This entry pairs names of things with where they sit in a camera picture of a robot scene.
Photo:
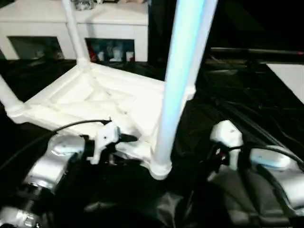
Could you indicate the white plastic table top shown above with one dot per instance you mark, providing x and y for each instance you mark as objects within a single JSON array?
[{"x": 83, "y": 95}]

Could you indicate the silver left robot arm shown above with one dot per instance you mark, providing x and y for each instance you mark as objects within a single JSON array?
[{"x": 47, "y": 166}]

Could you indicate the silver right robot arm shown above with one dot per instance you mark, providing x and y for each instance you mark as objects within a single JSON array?
[{"x": 273, "y": 161}]

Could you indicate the black plastic mat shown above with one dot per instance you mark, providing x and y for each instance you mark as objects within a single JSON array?
[{"x": 237, "y": 107}]

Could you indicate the white mug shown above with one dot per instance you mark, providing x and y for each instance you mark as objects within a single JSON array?
[{"x": 129, "y": 55}]

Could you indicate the small white cup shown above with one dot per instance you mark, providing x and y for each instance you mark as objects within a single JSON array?
[{"x": 101, "y": 56}]

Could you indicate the white printed carton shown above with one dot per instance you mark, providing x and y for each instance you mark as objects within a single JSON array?
[{"x": 116, "y": 52}]

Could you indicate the white flat board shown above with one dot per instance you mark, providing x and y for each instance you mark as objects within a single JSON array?
[{"x": 289, "y": 78}]

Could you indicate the black horizontal bar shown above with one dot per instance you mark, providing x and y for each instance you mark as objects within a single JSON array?
[{"x": 249, "y": 50}]

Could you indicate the tall black cabinet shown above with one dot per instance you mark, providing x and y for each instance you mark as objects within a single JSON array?
[{"x": 156, "y": 28}]

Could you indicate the patterned mug on cabinet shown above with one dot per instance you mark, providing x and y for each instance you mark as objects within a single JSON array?
[{"x": 83, "y": 4}]

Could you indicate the white cabinet with glass doors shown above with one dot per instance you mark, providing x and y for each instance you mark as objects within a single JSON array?
[{"x": 35, "y": 26}]

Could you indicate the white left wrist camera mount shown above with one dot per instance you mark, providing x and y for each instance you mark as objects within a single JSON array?
[{"x": 107, "y": 135}]

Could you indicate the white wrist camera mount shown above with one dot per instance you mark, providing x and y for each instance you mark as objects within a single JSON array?
[
  {"x": 228, "y": 133},
  {"x": 107, "y": 135}
]

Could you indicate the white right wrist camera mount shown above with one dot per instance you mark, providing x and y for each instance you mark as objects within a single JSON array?
[{"x": 228, "y": 133}]

